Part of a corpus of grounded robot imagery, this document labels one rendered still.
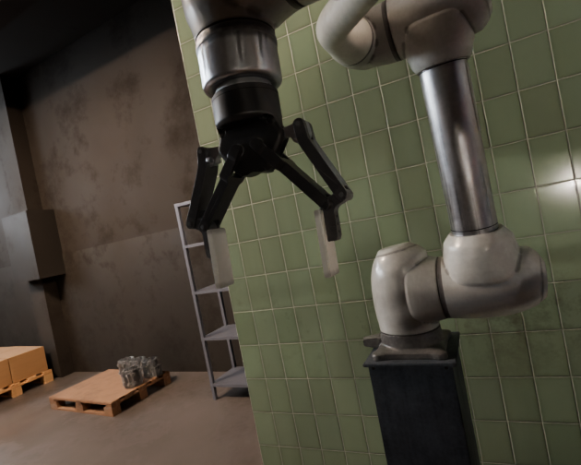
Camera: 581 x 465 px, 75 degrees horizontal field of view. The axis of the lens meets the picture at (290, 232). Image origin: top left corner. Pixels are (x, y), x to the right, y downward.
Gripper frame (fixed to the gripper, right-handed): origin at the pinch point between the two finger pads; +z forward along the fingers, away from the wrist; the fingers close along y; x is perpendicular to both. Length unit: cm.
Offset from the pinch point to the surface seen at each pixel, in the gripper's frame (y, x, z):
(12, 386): 496, -224, 128
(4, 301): 626, -299, 34
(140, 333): 347, -291, 90
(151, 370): 291, -247, 116
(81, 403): 336, -199, 129
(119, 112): 317, -286, -168
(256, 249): 60, -101, 2
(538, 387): -33, -102, 59
